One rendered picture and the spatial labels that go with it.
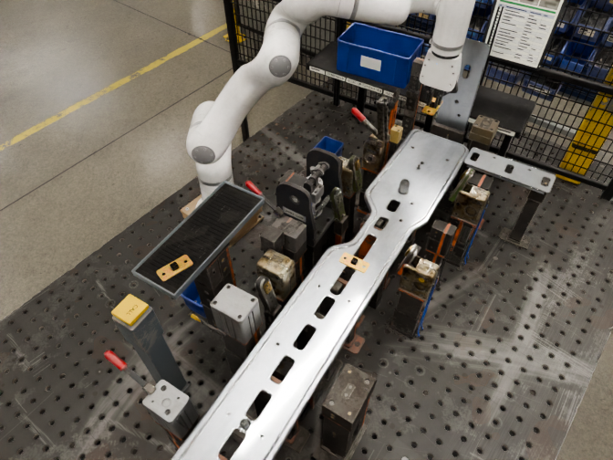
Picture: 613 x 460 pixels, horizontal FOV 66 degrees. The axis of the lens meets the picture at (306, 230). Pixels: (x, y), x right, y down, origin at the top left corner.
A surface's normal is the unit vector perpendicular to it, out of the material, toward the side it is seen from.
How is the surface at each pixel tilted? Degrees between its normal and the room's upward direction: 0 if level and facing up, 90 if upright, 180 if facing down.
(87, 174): 0
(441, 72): 90
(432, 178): 0
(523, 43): 90
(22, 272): 0
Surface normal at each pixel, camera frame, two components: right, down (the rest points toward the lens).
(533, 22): -0.52, 0.66
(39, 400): -0.01, -0.65
